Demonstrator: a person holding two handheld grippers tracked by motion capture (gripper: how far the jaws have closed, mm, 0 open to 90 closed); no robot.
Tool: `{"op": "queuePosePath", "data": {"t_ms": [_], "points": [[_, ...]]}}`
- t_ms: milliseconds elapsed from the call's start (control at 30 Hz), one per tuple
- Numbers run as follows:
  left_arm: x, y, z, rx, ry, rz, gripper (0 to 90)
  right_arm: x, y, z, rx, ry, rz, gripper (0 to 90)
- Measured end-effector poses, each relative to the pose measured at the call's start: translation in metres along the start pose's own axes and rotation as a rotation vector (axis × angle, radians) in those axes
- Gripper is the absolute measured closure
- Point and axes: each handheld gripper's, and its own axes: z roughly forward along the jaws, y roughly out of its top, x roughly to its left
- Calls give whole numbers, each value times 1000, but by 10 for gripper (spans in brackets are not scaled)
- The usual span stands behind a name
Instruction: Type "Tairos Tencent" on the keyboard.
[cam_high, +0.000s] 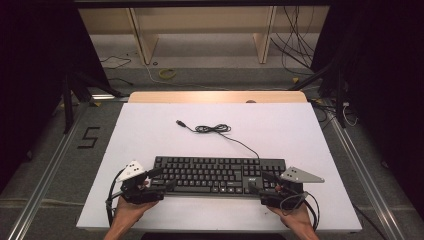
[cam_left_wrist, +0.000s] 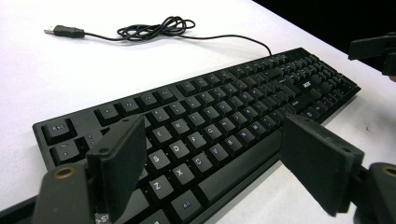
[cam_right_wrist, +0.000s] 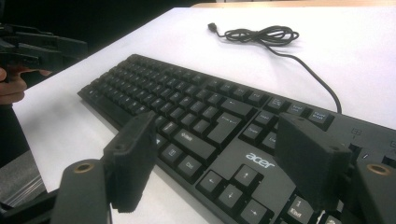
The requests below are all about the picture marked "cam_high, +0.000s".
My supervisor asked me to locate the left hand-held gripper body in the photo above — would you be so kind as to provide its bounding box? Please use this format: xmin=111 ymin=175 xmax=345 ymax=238
xmin=116 ymin=160 xmax=166 ymax=205

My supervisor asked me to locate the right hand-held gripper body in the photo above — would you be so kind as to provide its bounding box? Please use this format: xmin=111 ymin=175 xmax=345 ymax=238
xmin=259 ymin=166 xmax=326 ymax=210

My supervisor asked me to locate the black computer keyboard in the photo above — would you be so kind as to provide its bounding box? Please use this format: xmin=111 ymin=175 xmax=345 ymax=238
xmin=148 ymin=155 xmax=288 ymax=198

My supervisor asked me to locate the person's left hand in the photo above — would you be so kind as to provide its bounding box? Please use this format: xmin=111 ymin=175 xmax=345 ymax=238
xmin=111 ymin=197 xmax=158 ymax=231

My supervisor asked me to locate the person's right hand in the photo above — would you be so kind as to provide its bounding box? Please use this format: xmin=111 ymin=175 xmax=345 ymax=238
xmin=266 ymin=203 xmax=314 ymax=231

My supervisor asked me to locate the white board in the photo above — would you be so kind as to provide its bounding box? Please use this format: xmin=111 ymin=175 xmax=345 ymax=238
xmin=75 ymin=102 xmax=363 ymax=233

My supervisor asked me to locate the black metal stand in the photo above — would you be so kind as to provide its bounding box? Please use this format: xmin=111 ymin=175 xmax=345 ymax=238
xmin=61 ymin=71 xmax=124 ymax=134
xmin=288 ymin=58 xmax=348 ymax=129

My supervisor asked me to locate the short aluminium bar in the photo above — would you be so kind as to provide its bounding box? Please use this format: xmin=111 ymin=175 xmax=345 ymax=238
xmin=91 ymin=94 xmax=130 ymax=102

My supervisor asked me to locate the yellow tape roll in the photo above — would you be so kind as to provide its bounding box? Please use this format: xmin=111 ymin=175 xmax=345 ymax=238
xmin=158 ymin=68 xmax=178 ymax=80

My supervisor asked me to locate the light wooden shelf unit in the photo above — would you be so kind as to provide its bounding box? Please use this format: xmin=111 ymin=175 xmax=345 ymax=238
xmin=78 ymin=6 xmax=331 ymax=66

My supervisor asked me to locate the black curtain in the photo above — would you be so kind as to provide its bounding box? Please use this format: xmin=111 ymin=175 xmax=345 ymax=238
xmin=311 ymin=0 xmax=424 ymax=218
xmin=0 ymin=0 xmax=111 ymax=194

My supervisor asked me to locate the aluminium floor rail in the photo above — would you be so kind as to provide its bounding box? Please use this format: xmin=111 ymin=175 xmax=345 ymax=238
xmin=6 ymin=106 xmax=84 ymax=240
xmin=328 ymin=113 xmax=406 ymax=240

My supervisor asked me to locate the black keyboard cable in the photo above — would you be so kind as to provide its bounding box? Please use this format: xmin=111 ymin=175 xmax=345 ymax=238
xmin=175 ymin=119 xmax=261 ymax=160

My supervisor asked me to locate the white floor cable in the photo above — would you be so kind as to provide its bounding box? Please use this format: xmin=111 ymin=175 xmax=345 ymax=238
xmin=143 ymin=63 xmax=234 ymax=92

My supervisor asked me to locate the thin black floor cable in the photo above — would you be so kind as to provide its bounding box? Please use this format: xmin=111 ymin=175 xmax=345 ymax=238
xmin=99 ymin=55 xmax=133 ymax=70

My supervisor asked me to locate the bundle of black cables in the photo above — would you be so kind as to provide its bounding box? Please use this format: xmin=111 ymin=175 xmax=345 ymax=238
xmin=269 ymin=6 xmax=316 ymax=76

